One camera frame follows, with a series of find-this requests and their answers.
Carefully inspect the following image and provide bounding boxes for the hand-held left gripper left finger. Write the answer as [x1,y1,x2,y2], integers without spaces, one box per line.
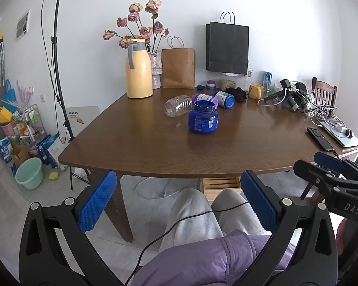
[19,170,129,286]

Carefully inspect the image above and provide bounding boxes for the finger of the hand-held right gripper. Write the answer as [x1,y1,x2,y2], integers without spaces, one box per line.
[313,152,358,183]
[293,159,358,201]

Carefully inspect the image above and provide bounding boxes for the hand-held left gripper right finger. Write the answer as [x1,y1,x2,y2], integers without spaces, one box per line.
[233,170,339,286]

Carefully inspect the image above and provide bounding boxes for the clear glass cup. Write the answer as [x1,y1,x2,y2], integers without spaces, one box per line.
[263,81,276,97]

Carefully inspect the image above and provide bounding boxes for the black smartphone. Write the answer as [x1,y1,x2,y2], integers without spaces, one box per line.
[306,127,335,152]

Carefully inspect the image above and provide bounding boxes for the person's right leg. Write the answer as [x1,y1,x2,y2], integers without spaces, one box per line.
[211,189,273,236]

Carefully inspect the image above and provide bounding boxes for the person's leg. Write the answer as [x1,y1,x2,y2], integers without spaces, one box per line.
[211,189,273,236]
[159,188,225,252]

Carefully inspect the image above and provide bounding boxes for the silver laptop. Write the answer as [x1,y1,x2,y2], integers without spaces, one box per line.
[319,119,358,148]

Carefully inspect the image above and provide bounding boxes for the wooden crate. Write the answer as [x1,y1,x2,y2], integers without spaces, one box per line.
[202,176,241,202]

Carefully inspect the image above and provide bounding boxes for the grey cloth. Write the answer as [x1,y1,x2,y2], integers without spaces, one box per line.
[134,178,204,201]

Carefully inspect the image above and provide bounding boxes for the person's left leg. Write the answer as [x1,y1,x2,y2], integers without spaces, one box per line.
[159,188,225,252]

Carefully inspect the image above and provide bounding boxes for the wooden chair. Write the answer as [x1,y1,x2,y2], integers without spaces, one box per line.
[311,77,338,117]

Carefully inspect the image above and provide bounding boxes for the blue white carton box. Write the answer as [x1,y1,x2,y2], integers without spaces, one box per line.
[36,133,69,166]

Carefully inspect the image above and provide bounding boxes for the green plastic bucket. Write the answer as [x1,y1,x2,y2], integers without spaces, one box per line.
[15,157,44,190]

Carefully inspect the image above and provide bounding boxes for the purple jacket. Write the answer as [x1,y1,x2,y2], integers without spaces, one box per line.
[131,230,296,286]

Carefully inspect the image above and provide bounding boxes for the wooden table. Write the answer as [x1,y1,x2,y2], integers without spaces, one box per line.
[58,87,358,244]

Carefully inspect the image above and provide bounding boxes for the white flat carton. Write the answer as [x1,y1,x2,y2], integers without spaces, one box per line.
[65,106,101,143]

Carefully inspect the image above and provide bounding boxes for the small cardboard box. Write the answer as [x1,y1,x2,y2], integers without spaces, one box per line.
[10,145,31,168]

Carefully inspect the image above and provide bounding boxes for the blue plastic jar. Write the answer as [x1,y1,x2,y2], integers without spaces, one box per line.
[188,100,220,134]

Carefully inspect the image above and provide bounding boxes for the yellow mug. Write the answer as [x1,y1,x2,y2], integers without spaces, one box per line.
[249,84,265,99]

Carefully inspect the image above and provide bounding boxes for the metal shelf cart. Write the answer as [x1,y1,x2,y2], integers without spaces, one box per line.
[13,104,47,156]

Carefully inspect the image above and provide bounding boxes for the white bottle blue lid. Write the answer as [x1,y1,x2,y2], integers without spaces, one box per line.
[213,91,236,108]

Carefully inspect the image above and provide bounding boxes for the black cloth gloves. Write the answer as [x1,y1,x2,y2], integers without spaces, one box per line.
[225,87,248,103]

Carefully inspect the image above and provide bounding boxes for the clear water bottle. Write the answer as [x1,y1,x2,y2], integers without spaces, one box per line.
[242,60,253,91]

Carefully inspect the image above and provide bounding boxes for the pink plastic bucket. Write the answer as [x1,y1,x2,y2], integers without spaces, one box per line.
[0,121,17,137]

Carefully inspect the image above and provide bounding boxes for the purple lid bottle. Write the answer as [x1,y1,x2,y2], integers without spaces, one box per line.
[191,93,218,109]

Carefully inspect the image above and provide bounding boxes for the brown sponge block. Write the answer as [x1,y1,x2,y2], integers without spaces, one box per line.
[219,79,237,91]

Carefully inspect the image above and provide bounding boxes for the clear plastic bottle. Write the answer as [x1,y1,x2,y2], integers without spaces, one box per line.
[164,95,194,117]

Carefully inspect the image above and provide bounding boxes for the yellow thermos jug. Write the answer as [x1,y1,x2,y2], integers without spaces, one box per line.
[125,38,153,99]

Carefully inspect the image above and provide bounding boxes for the blue tote bag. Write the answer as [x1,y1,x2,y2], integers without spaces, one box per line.
[1,79,19,108]

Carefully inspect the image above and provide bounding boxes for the white ribbed vase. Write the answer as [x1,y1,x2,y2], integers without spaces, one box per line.
[147,51,163,89]

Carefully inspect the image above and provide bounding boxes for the black paper bag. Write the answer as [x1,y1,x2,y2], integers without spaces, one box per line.
[205,11,249,75]

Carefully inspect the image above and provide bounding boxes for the brown paper bag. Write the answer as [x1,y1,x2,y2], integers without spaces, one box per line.
[162,36,196,89]

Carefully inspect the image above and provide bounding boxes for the black studio light stand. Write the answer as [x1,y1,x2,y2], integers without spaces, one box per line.
[32,0,76,144]

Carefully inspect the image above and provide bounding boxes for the dried pink roses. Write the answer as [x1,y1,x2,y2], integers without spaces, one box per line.
[103,0,169,53]

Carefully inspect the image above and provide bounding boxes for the white cable bundle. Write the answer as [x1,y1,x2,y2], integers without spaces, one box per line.
[309,94,355,138]

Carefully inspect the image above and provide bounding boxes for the pile of chargers and cables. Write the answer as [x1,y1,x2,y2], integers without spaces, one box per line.
[264,79,302,112]

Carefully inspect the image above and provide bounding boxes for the thin black cable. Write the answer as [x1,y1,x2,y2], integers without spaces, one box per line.
[124,201,251,286]

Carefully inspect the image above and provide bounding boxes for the black lamp cable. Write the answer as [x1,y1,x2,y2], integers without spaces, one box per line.
[41,0,63,143]

